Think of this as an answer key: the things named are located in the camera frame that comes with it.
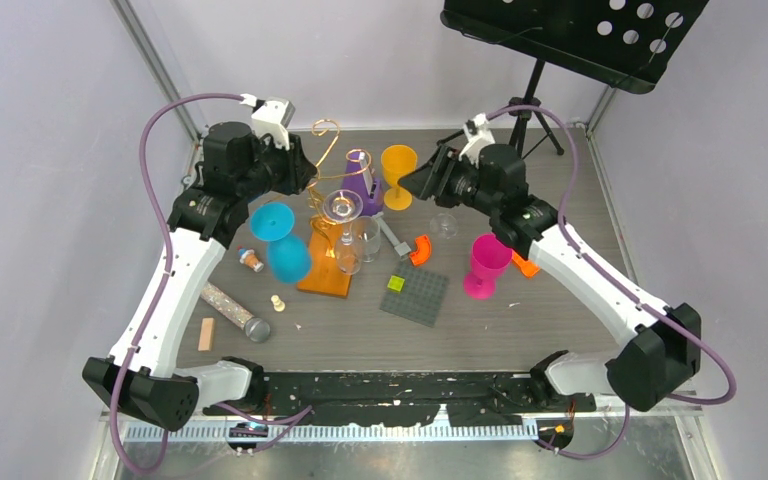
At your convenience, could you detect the grey plastic bar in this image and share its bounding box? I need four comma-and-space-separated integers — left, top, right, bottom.
377, 217, 411, 260

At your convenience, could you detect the glitter tube with cap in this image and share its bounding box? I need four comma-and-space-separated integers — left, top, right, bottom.
200, 282, 271, 343

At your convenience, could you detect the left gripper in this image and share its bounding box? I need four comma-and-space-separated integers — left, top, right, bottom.
238, 128, 317, 202

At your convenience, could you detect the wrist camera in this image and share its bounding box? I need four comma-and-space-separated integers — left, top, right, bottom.
460, 113, 495, 167
241, 94, 295, 150

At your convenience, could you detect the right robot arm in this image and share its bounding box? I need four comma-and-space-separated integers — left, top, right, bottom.
399, 144, 701, 411

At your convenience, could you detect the small orange curved piece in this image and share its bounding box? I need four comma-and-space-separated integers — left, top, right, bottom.
409, 235, 432, 267

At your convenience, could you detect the black music stand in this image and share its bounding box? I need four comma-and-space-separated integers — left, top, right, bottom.
436, 0, 712, 160

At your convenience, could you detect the cream chess pawn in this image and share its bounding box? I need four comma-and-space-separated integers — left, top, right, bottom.
270, 295, 286, 312

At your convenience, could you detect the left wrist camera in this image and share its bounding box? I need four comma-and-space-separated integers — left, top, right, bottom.
241, 94, 295, 150

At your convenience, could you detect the grey lego baseplate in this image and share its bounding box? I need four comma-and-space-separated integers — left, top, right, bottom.
379, 262, 449, 328

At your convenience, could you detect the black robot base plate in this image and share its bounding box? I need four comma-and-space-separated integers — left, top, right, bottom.
229, 371, 596, 427

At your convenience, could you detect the orange plastic goblet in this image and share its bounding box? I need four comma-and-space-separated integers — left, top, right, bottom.
381, 145, 418, 211

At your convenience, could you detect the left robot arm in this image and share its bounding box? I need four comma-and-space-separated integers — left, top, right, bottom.
82, 121, 317, 432

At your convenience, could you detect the clear champagne flute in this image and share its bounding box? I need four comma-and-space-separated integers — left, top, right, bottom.
429, 213, 459, 239

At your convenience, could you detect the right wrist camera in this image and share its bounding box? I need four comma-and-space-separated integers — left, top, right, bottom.
460, 113, 495, 167

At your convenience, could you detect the small clown figurine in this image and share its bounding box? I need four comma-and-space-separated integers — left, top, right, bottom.
237, 247, 265, 273

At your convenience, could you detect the magenta plastic goblet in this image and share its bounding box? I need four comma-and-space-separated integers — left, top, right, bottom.
462, 233, 514, 300

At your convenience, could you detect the purple metronome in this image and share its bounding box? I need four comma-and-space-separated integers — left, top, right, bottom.
341, 150, 384, 216

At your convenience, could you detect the gold wire glass rack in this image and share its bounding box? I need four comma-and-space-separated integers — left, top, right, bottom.
296, 118, 371, 299

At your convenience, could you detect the small wooden block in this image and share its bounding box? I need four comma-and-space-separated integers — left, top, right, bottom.
197, 317, 216, 352

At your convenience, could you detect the clear wine glass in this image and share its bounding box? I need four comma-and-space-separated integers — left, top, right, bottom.
322, 189, 362, 275

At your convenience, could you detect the orange curved track piece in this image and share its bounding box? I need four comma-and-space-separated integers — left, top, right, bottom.
512, 253, 541, 278

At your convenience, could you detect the green lego brick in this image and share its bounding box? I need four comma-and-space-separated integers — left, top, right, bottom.
387, 275, 405, 293

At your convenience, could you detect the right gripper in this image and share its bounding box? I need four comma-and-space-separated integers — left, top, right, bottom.
397, 145, 499, 218

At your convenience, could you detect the blue plastic goblet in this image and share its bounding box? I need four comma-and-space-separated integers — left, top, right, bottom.
250, 202, 312, 284

